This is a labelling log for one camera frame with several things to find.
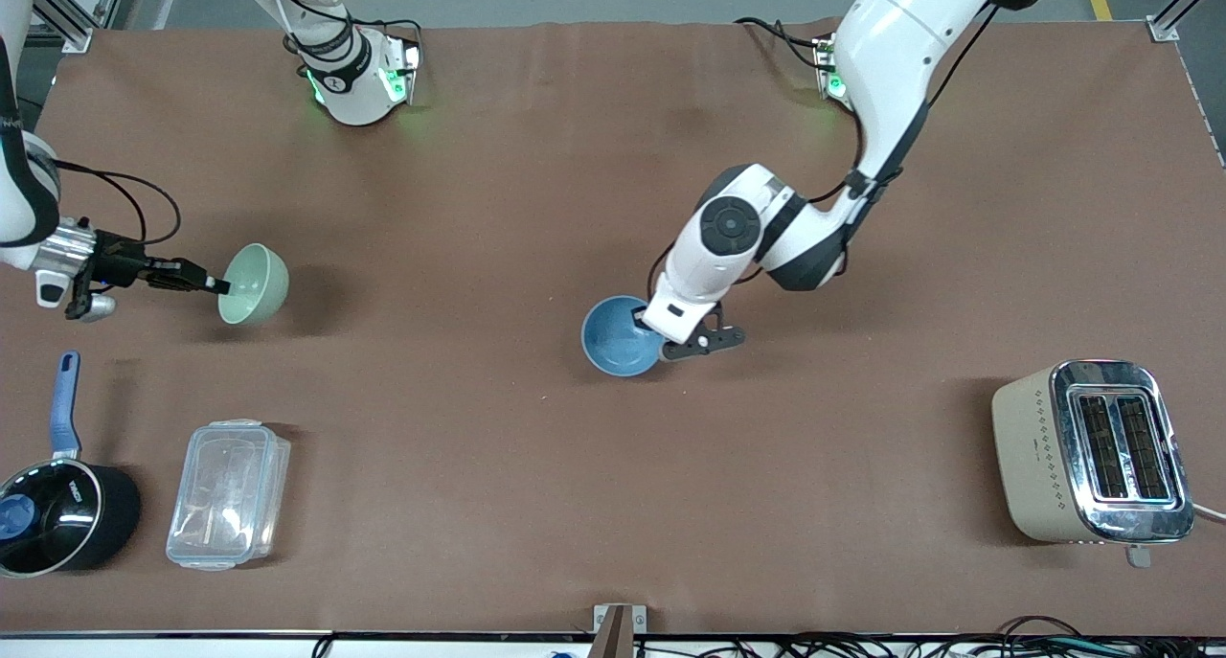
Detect metal table edge bracket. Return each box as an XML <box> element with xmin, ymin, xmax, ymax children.
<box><xmin>592</xmin><ymin>603</ymin><xmax>647</xmax><ymax>658</ymax></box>

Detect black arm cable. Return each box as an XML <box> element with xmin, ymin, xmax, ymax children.
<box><xmin>649</xmin><ymin>2</ymin><xmax>1007</xmax><ymax>300</ymax></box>
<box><xmin>53</xmin><ymin>160</ymin><xmax>182</xmax><ymax>248</ymax></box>

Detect beige chrome toaster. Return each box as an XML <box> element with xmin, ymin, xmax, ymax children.
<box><xmin>991</xmin><ymin>359</ymin><xmax>1196</xmax><ymax>570</ymax></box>

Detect black pot blue handle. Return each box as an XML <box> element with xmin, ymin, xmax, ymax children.
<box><xmin>0</xmin><ymin>352</ymin><xmax>143</xmax><ymax>579</ymax></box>

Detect green bowl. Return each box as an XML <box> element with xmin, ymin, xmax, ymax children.
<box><xmin>218</xmin><ymin>243</ymin><xmax>290</xmax><ymax>328</ymax></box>

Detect aluminium frame post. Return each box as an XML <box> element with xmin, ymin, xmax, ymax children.
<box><xmin>29</xmin><ymin>0</ymin><xmax>130</xmax><ymax>54</ymax></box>
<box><xmin>1147</xmin><ymin>0</ymin><xmax>1226</xmax><ymax>44</ymax></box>

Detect black cable bundle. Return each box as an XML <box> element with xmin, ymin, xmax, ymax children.
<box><xmin>766</xmin><ymin>615</ymin><xmax>1226</xmax><ymax>658</ymax></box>

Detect black left base cable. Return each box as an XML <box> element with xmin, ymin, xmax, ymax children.
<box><xmin>735</xmin><ymin>16</ymin><xmax>827</xmax><ymax>71</ymax></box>

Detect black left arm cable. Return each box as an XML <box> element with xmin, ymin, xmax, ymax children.
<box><xmin>649</xmin><ymin>2</ymin><xmax>1007</xmax><ymax>300</ymax></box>

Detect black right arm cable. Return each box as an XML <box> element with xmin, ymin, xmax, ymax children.
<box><xmin>53</xmin><ymin>160</ymin><xmax>182</xmax><ymax>248</ymax></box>

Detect brown table mat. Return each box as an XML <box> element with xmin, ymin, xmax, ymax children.
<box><xmin>0</xmin><ymin>16</ymin><xmax>1226</xmax><ymax>637</ymax></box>

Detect glass pot lid blue knob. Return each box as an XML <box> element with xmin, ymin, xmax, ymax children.
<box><xmin>0</xmin><ymin>462</ymin><xmax>102</xmax><ymax>575</ymax></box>

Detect clear plastic food container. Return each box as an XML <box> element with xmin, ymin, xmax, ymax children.
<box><xmin>166</xmin><ymin>420</ymin><xmax>291</xmax><ymax>573</ymax></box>

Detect blue bowl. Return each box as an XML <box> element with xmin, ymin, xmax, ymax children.
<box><xmin>581</xmin><ymin>295</ymin><xmax>667</xmax><ymax>378</ymax></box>

